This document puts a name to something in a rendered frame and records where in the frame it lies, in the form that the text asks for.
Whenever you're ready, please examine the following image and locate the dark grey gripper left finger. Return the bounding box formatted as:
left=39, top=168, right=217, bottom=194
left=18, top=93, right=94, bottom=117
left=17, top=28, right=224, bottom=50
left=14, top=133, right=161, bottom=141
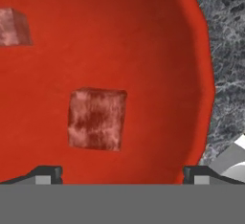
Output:
left=0, top=165, right=64, bottom=186

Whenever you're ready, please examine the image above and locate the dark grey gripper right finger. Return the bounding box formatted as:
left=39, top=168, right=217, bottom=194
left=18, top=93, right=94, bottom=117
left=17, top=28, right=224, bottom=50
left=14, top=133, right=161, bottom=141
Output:
left=182, top=165, right=245, bottom=186

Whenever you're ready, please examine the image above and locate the red bowl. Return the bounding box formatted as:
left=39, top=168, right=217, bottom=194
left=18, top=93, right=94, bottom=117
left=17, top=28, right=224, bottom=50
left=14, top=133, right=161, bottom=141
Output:
left=0, top=0, right=216, bottom=186

